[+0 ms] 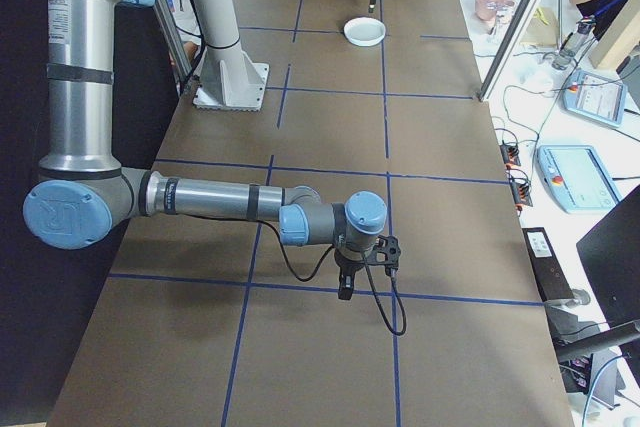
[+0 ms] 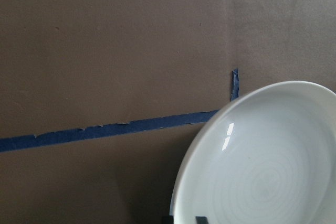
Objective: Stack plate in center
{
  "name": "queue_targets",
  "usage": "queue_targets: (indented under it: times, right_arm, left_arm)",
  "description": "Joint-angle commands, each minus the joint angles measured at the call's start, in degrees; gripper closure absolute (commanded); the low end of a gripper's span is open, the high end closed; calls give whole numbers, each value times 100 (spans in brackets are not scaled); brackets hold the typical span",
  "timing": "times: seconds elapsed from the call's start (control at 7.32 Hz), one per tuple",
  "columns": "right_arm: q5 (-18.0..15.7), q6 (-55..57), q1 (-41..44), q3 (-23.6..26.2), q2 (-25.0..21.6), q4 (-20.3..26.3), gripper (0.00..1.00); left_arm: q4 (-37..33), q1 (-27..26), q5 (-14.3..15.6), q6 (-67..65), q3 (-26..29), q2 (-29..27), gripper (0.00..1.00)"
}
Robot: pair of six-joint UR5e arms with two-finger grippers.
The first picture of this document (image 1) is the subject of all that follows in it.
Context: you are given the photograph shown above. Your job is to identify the pale wooden box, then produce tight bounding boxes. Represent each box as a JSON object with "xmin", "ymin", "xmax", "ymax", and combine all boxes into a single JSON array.
[{"xmin": 587, "ymin": 9, "xmax": 640, "ymax": 72}]

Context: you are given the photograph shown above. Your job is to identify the pink bowl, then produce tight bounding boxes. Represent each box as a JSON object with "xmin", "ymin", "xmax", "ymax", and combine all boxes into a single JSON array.
[{"xmin": 473, "ymin": 0, "xmax": 517, "ymax": 37}]

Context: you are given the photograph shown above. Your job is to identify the black orange cable connector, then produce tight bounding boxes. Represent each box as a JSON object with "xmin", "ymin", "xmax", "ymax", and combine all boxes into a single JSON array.
[
  {"xmin": 508, "ymin": 177, "xmax": 535, "ymax": 209},
  {"xmin": 498, "ymin": 140, "xmax": 522, "ymax": 171}
]

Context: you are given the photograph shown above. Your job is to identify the black camera cable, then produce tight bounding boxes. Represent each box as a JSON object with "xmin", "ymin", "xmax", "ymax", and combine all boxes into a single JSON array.
[{"xmin": 364, "ymin": 256, "xmax": 408, "ymax": 337}]

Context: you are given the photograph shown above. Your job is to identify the aluminium V-frame bar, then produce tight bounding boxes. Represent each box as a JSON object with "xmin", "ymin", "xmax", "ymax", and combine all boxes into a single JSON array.
[{"xmin": 149, "ymin": 0, "xmax": 196, "ymax": 96}]

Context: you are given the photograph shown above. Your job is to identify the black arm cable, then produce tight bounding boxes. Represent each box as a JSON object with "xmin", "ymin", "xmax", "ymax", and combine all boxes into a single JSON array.
[{"xmin": 269, "ymin": 219, "xmax": 337, "ymax": 283}]

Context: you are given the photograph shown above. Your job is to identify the clear bottle with black cap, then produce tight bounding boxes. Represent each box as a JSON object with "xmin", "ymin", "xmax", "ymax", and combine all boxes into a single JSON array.
[{"xmin": 551, "ymin": 16, "xmax": 597, "ymax": 72}]

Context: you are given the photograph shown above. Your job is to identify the white round plate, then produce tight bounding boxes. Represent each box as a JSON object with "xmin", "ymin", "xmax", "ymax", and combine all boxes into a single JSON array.
[{"xmin": 343, "ymin": 16, "xmax": 388, "ymax": 47}]

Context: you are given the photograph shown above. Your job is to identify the white pedestal column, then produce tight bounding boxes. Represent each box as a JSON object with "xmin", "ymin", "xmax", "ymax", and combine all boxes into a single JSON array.
[{"xmin": 173, "ymin": 0, "xmax": 270, "ymax": 112}]

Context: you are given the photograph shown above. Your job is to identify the black box with white label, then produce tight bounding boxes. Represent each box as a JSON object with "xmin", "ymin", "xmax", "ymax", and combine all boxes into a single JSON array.
[{"xmin": 521, "ymin": 226, "xmax": 577, "ymax": 304}]

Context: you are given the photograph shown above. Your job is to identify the white side desk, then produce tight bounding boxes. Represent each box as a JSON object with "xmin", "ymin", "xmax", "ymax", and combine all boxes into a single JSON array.
[{"xmin": 459, "ymin": 0, "xmax": 640, "ymax": 427}]

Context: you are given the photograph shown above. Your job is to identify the blue-framed teach pendant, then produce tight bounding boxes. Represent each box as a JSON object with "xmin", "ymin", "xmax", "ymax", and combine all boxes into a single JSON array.
[
  {"xmin": 561, "ymin": 68, "xmax": 629, "ymax": 129},
  {"xmin": 536, "ymin": 143, "xmax": 625, "ymax": 215}
]

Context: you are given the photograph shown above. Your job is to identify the clear plastic ice cubes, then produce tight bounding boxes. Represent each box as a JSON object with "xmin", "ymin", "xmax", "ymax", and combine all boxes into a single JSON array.
[{"xmin": 487, "ymin": 0, "xmax": 514, "ymax": 23}]

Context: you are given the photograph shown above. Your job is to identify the black V-frame cover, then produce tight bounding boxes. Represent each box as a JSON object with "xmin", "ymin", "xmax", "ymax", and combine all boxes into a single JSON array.
[{"xmin": 0, "ymin": 0, "xmax": 196, "ymax": 427}]

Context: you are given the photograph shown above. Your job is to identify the black computer monitor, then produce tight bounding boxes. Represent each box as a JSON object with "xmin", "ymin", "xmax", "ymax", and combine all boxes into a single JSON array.
[{"xmin": 574, "ymin": 199, "xmax": 640, "ymax": 328}]

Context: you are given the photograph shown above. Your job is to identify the wooden cutting board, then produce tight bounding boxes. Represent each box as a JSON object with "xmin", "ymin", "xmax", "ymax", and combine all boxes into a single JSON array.
[{"xmin": 521, "ymin": 5, "xmax": 560, "ymax": 47}]

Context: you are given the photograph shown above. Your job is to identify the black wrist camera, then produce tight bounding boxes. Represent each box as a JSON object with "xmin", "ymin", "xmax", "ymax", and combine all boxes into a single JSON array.
[{"xmin": 372, "ymin": 233, "xmax": 403, "ymax": 269}]

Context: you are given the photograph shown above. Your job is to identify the aluminium frame post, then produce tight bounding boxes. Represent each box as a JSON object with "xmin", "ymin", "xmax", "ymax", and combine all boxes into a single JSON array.
[{"xmin": 473, "ymin": 0, "xmax": 571, "ymax": 104}]

